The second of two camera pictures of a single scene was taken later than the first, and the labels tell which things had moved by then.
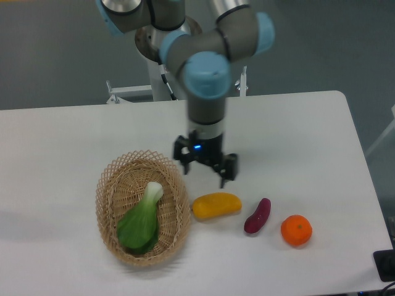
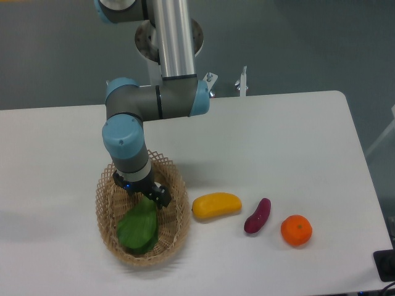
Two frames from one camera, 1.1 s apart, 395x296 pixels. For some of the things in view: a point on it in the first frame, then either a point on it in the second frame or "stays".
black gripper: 207,150 → 158,193
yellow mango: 210,205 stays
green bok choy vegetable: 138,228 stays
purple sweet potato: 256,221 stays
